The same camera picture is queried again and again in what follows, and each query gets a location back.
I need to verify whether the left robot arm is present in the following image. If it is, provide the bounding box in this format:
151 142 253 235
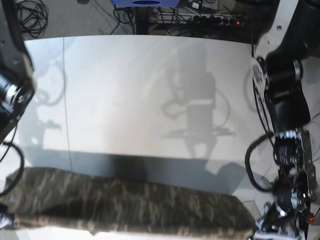
244 0 320 240

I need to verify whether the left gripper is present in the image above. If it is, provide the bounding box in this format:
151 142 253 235
254 172 318 240

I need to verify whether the black power strip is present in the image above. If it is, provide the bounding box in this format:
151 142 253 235
190 14 249 27

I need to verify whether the black coiled cable bundle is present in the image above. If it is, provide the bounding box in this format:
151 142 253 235
15 0 50 38

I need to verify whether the camouflage t-shirt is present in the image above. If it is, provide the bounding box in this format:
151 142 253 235
0 167 255 240

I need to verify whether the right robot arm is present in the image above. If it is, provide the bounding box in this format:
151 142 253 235
0 0 36 197

